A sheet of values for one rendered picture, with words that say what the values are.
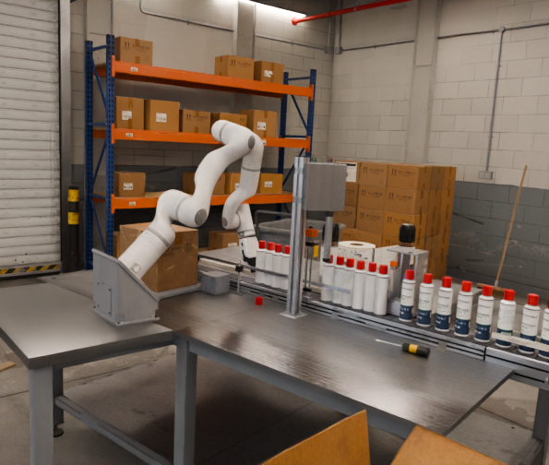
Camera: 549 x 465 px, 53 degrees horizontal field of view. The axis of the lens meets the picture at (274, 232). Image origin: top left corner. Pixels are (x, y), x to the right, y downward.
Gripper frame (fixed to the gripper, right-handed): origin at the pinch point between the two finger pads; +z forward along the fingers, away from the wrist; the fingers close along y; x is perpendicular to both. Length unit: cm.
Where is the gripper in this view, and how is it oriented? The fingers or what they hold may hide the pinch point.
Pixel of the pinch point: (253, 268)
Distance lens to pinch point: 269.7
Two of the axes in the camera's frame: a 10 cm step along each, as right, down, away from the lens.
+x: -7.4, 2.0, 6.4
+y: 6.4, -0.9, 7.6
